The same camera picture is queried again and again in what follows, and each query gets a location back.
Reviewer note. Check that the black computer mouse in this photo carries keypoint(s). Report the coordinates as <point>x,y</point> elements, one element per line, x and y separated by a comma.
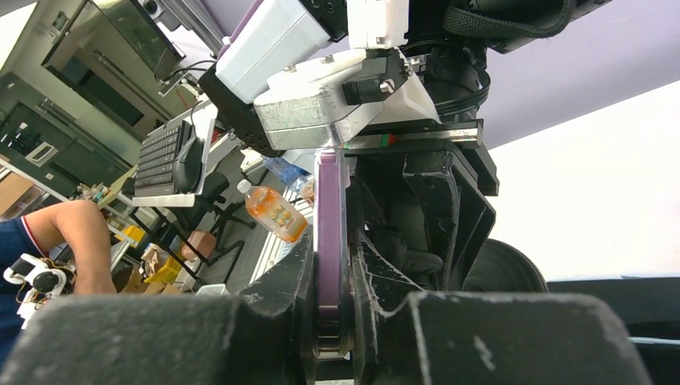
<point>187,166</point>

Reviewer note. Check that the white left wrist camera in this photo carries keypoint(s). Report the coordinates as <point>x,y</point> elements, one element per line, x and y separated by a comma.
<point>328,101</point>

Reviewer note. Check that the white teleoperation controller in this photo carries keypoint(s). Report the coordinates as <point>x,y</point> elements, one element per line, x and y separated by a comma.
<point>41,280</point>

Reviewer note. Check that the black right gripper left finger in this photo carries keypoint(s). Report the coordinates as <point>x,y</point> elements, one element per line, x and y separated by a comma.
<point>253,337</point>

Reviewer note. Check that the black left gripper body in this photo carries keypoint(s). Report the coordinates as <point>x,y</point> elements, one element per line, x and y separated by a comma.
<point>419,193</point>

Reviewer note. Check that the black computer keyboard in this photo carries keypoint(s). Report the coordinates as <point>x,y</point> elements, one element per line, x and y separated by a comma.
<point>154,176</point>

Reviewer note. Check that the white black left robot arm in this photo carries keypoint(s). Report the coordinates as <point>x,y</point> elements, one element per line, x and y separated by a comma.
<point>445,42</point>

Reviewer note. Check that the black phone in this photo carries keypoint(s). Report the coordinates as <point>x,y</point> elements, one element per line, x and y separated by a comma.
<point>334,304</point>

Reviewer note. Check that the orange drink bottle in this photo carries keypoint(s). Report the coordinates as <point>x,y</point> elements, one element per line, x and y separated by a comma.
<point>271,210</point>

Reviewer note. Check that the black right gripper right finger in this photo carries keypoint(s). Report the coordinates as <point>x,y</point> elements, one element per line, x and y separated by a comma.
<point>405,335</point>

